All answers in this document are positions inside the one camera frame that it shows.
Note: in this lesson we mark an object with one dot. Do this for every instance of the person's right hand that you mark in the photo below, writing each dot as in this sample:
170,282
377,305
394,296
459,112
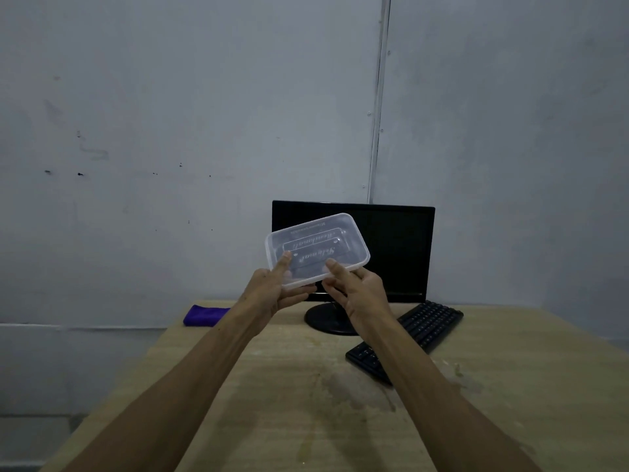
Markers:
368,299

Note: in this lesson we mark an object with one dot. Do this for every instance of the person's left hand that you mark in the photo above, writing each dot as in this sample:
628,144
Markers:
263,294

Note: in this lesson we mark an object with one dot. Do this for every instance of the black keyboard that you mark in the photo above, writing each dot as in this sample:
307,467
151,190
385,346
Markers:
427,321

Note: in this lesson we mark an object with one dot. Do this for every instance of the person's left forearm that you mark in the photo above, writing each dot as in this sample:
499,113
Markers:
167,403

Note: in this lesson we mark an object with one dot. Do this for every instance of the person's right forearm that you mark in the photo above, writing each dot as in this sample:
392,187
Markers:
442,408

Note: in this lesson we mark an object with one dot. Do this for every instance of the purple grey cleaning cloth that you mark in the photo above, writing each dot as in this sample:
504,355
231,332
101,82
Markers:
201,315

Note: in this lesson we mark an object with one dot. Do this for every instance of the black computer monitor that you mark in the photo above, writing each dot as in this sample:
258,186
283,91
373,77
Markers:
403,250

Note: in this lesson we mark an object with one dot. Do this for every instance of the light wooden table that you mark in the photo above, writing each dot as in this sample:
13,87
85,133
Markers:
516,368

